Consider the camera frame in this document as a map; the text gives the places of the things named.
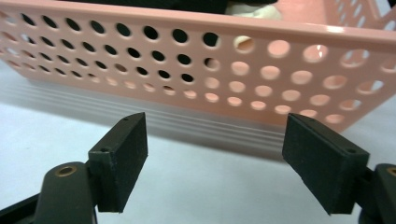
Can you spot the black sock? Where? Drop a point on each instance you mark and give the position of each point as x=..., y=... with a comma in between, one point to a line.
x=155, y=4

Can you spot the cream sock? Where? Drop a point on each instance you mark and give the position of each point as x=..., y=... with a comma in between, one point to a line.
x=249, y=12

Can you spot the pink perforated plastic basket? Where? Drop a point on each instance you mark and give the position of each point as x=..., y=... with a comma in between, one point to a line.
x=218, y=28

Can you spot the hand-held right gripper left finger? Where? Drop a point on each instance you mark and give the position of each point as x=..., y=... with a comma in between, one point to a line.
x=120, y=165

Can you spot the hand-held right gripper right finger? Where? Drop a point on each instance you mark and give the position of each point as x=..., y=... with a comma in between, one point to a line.
x=323, y=165

